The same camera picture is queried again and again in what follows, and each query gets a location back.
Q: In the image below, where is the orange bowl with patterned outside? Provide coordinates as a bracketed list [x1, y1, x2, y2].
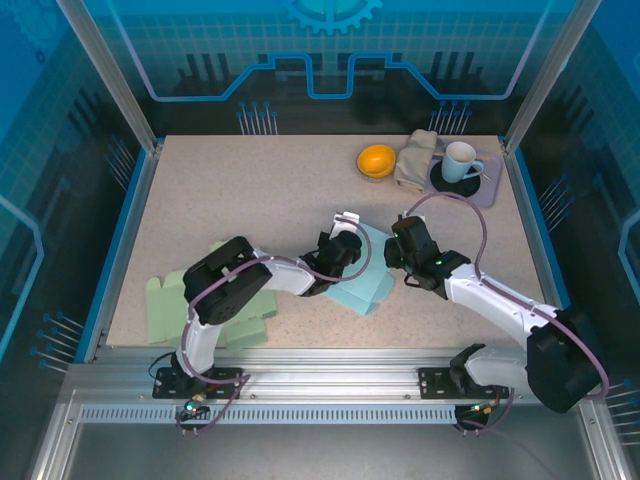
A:
[356, 143, 398, 182]

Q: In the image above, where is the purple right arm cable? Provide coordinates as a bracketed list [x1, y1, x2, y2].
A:
[402, 192, 611, 436]

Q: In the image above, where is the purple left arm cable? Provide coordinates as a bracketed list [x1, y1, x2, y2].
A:
[174, 215, 374, 437]

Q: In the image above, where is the aluminium frame post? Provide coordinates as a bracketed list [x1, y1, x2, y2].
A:
[502, 0, 601, 156]
[57, 0, 164, 156]

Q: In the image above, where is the aluminium mounting rail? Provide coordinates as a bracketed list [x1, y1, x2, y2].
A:
[64, 347, 601, 404]

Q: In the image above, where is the black round saucer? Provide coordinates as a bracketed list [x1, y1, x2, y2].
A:
[429, 158, 482, 199]

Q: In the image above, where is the light blue mug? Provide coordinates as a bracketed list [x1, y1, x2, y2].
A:
[440, 141, 485, 184]

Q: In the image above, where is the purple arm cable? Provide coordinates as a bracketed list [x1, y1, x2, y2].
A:
[402, 192, 611, 436]
[174, 215, 374, 437]

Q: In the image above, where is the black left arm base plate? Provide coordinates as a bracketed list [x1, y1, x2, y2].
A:
[152, 366, 245, 401]

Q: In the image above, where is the beige folded cloth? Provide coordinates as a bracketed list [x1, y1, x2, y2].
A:
[393, 128, 437, 194]

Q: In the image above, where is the lavender tray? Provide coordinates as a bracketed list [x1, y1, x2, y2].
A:
[422, 137, 504, 209]

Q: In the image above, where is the slotted aluminium cable duct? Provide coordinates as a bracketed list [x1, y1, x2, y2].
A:
[77, 404, 461, 426]

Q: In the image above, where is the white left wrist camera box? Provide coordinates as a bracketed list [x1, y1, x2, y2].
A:
[331, 211, 362, 236]

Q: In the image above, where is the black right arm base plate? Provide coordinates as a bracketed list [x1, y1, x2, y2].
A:
[418, 366, 511, 401]

